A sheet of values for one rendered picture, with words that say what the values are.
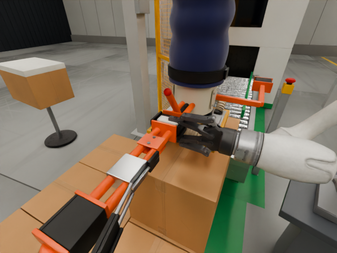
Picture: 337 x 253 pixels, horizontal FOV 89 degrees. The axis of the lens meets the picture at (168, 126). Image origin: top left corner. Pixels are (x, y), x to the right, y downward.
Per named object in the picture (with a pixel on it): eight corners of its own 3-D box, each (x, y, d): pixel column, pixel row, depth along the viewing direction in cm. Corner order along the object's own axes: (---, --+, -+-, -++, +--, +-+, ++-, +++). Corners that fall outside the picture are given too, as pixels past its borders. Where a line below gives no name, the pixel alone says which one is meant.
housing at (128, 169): (127, 165, 44) (124, 152, 42) (150, 174, 42) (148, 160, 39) (108, 185, 39) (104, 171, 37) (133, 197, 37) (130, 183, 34)
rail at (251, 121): (253, 85, 308) (256, 74, 298) (256, 85, 306) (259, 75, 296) (237, 177, 132) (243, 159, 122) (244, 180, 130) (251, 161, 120)
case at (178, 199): (176, 150, 137) (178, 105, 116) (227, 167, 122) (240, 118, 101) (130, 217, 92) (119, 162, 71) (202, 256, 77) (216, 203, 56)
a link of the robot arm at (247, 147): (253, 173, 44) (228, 166, 46) (255, 152, 51) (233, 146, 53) (263, 145, 39) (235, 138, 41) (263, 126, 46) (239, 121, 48)
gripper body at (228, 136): (236, 138, 42) (199, 129, 45) (230, 163, 46) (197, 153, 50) (240, 123, 47) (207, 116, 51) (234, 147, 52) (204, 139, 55)
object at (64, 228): (84, 204, 35) (76, 188, 32) (113, 220, 32) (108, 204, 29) (43, 247, 28) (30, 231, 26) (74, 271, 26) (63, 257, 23)
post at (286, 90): (251, 169, 193) (283, 82, 139) (258, 171, 191) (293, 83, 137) (250, 173, 188) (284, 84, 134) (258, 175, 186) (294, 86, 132)
